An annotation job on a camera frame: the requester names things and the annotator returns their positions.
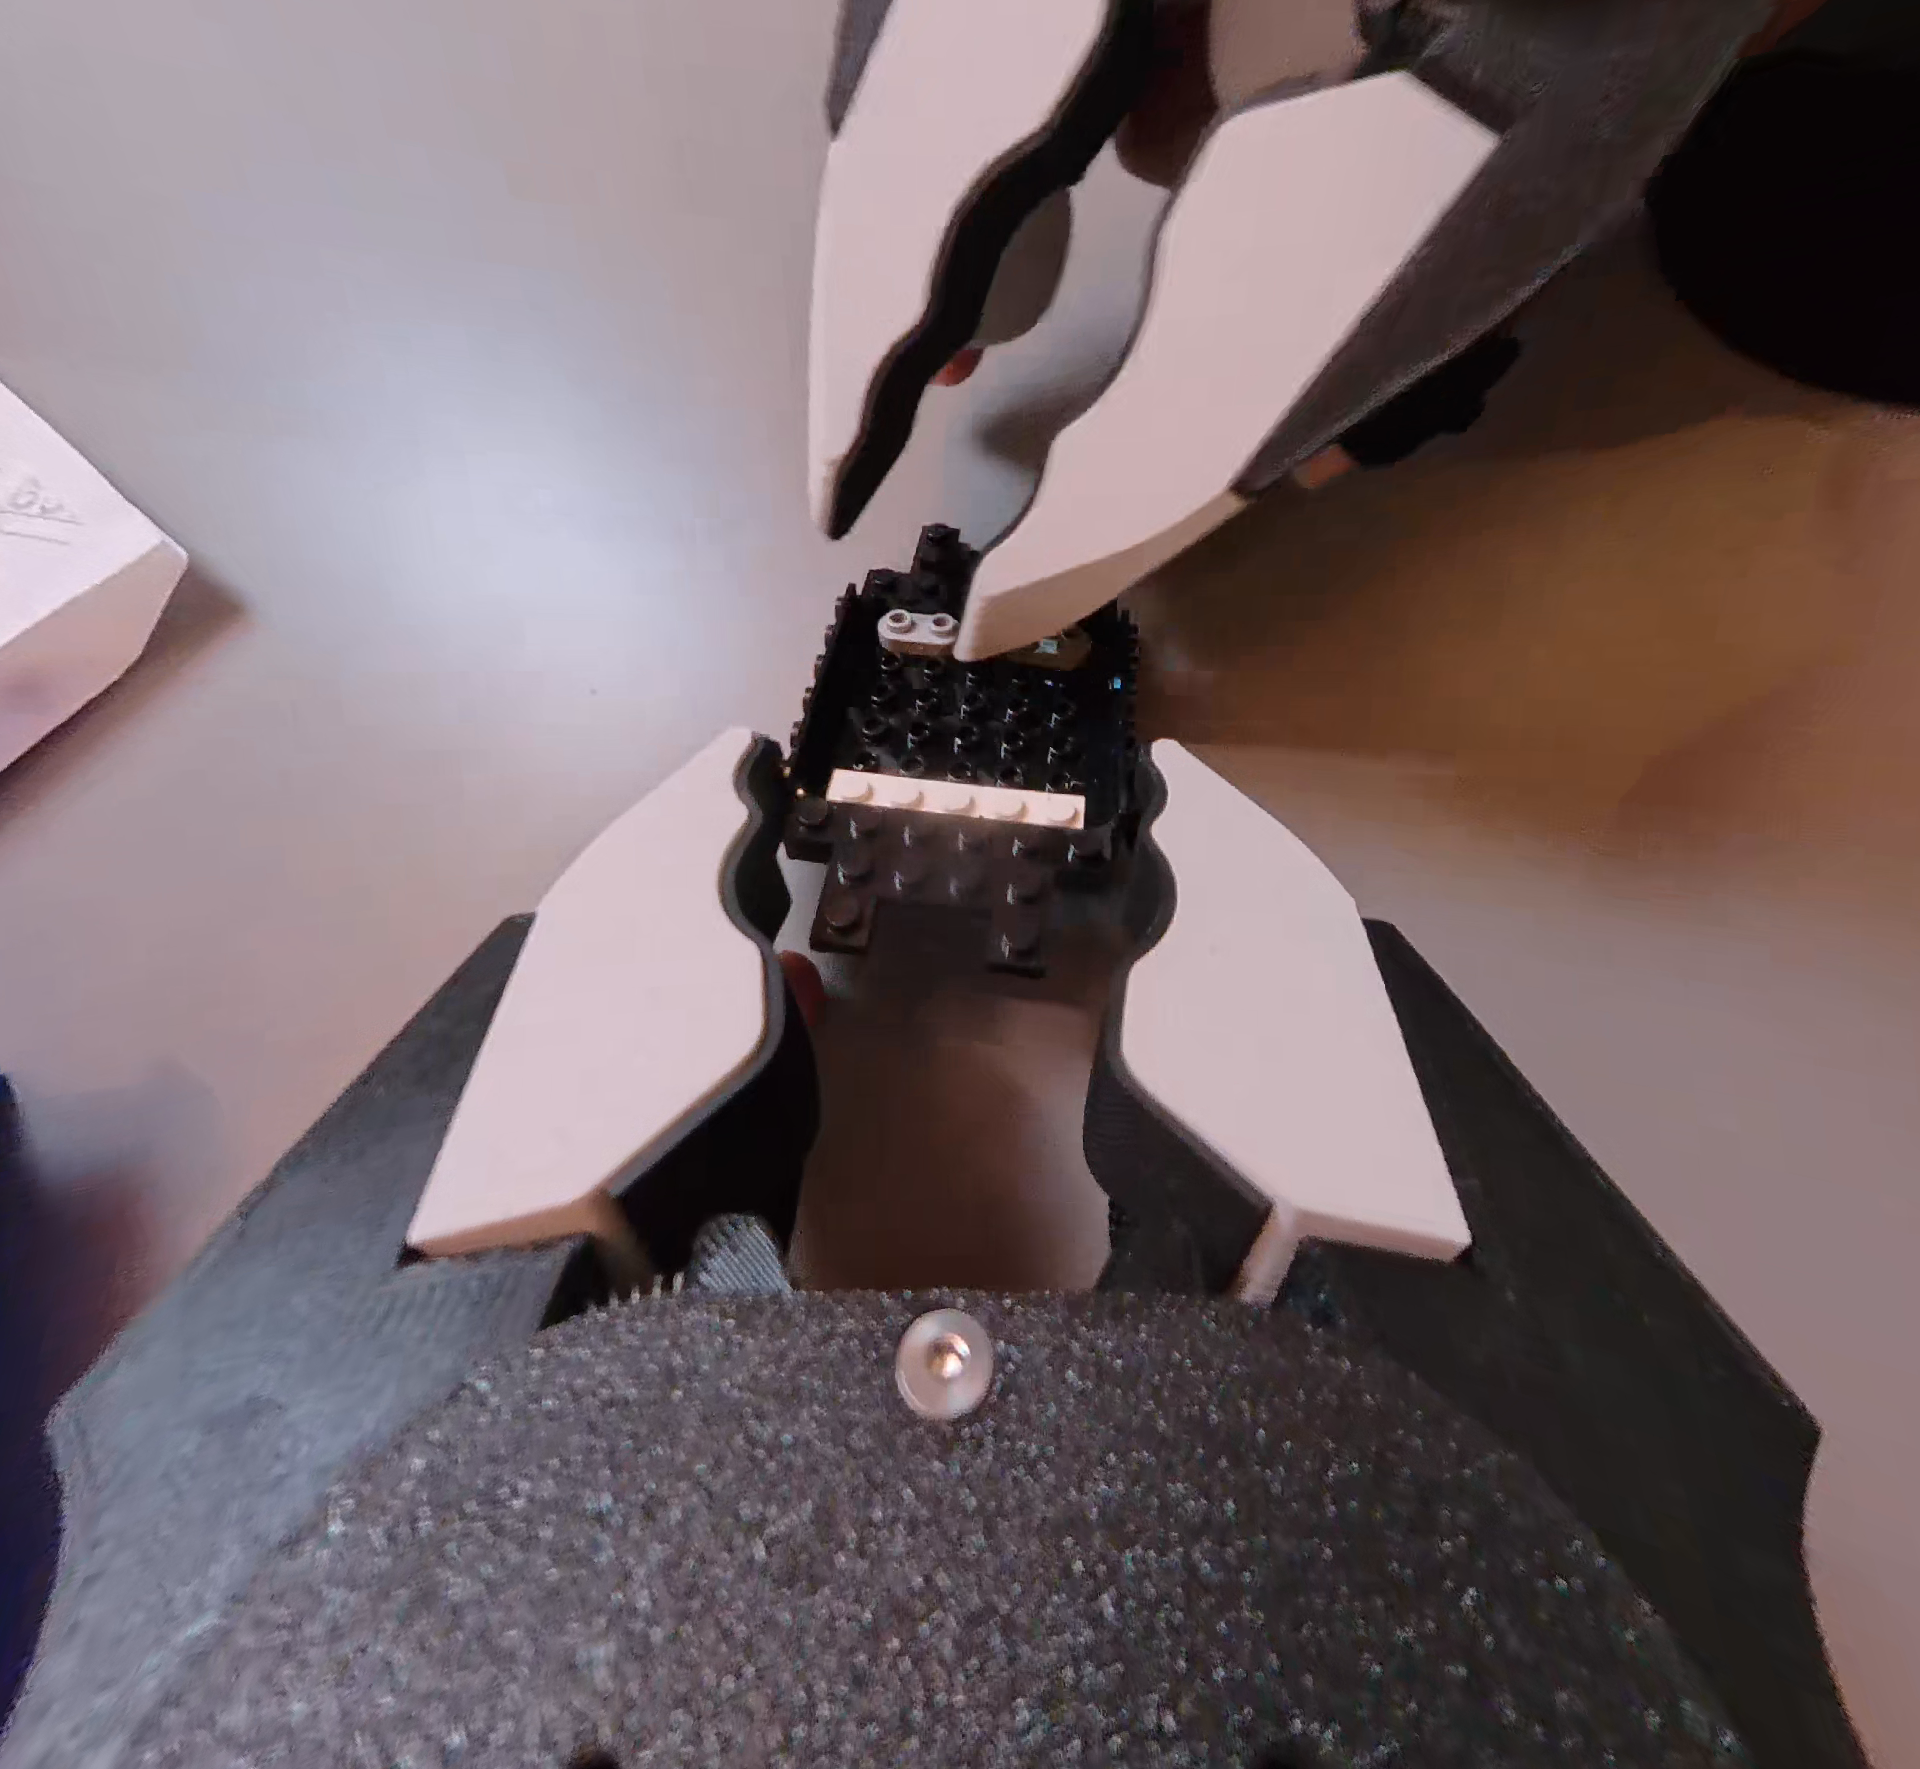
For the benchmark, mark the person's right hand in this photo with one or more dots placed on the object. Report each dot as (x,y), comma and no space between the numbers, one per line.
(1171,119)

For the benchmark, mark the white printed paper bag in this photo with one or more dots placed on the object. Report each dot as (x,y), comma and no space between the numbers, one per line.
(63,586)

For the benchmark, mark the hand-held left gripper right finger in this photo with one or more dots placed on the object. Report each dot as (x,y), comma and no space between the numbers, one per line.
(1290,1048)

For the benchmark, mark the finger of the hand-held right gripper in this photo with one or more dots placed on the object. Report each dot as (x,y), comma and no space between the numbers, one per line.
(944,119)
(1261,299)

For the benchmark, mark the black lego car chassis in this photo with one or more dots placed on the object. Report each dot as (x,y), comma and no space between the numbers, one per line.
(962,750)

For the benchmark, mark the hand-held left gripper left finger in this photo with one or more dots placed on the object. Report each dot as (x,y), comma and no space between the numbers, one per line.
(616,1034)

